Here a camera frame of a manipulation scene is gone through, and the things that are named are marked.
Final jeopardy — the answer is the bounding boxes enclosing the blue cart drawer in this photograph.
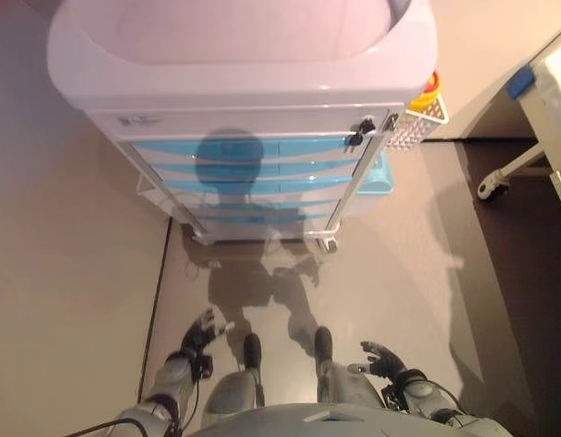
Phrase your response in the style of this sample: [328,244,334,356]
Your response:
[118,135,372,161]
[148,177,355,200]
[176,210,342,231]
[133,157,362,181]
[163,195,349,216]

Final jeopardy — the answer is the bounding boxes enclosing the black keys in lock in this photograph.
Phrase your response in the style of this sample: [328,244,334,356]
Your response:
[342,117,378,150]

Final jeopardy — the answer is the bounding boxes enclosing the white medical cart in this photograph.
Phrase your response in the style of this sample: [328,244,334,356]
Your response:
[46,0,441,254]

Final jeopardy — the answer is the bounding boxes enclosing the white cart drawer with label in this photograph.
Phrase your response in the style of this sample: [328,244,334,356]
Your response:
[86,107,394,141]

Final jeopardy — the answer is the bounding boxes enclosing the white perforated side basket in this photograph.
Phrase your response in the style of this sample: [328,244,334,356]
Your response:
[382,94,451,152]

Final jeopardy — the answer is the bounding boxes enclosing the bed caster wheel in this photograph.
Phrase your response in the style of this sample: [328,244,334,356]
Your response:
[475,174,513,201]

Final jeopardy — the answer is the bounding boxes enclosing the robot right leg grey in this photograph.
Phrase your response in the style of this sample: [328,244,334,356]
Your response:
[312,325,387,407]

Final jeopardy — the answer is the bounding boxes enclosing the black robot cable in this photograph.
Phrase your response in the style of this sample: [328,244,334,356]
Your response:
[86,411,182,437]

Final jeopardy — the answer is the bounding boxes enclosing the yellow sharps container red lid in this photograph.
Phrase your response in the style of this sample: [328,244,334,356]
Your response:
[406,71,442,114]

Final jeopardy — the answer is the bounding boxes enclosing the light blue waste bin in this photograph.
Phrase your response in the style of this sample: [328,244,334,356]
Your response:
[354,152,396,198]

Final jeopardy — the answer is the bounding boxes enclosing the white hospital bed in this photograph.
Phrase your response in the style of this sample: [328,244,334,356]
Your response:
[461,21,561,216]

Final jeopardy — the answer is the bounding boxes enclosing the robot right hand dark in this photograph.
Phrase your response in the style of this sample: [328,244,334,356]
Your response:
[347,340,409,382]

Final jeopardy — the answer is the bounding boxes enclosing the robot torso grey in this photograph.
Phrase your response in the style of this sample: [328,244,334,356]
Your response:
[189,401,421,437]

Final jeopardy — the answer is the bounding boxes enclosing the blue bed clip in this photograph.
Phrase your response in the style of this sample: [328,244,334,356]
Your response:
[506,65,537,100]

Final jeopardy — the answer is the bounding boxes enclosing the robot left leg grey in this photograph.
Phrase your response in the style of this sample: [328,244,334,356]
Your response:
[201,332,267,428]

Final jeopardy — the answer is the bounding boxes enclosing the robot left hand dark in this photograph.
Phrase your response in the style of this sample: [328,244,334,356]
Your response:
[179,308,235,361]

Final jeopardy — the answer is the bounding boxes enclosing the cart caster wheel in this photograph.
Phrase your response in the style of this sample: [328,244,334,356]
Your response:
[317,235,342,255]

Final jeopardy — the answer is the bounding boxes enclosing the robot leg grey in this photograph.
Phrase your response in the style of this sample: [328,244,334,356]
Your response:
[201,332,267,428]
[312,325,387,407]

